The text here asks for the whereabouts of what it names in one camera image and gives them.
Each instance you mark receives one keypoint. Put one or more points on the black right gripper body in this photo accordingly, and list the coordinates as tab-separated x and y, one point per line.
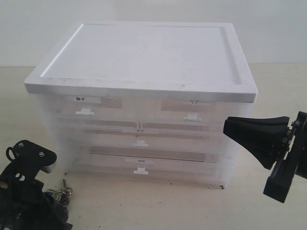
294	161

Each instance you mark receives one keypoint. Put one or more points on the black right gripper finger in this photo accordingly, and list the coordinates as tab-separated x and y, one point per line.
266	139
279	182

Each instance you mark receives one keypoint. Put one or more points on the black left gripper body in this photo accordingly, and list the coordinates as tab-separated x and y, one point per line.
23	203

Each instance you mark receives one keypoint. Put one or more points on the key bunch with blue tag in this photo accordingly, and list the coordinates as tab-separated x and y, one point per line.
62	196

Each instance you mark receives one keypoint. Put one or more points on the wide translucent drawer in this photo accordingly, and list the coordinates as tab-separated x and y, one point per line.
190	172
200	147

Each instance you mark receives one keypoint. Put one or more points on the top left small drawer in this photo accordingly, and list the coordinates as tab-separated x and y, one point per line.
99	111

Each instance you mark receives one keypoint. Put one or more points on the small drawer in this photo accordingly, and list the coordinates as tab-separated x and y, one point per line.
182	115
99	111

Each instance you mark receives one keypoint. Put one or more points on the top right small drawer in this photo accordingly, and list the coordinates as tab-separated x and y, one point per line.
182	115

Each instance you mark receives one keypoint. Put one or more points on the white translucent drawer cabinet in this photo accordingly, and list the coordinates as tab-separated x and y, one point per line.
143	61

